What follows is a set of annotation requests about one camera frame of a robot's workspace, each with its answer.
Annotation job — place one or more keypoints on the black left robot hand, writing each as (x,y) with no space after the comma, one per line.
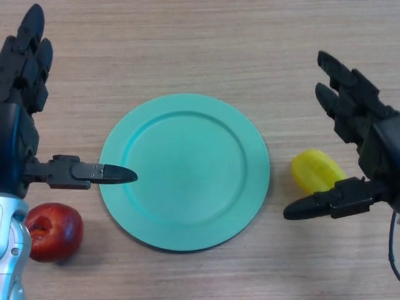
(18,134)

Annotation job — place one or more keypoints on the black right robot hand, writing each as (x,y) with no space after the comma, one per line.
(381,156)

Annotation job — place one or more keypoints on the yellow starfruit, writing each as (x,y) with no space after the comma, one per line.
(315,168)

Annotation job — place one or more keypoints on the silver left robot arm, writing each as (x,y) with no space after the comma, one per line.
(12,250)

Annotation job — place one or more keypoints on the green round plate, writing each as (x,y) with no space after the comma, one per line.
(187,175)

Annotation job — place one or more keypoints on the red apple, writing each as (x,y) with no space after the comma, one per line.
(59,234)

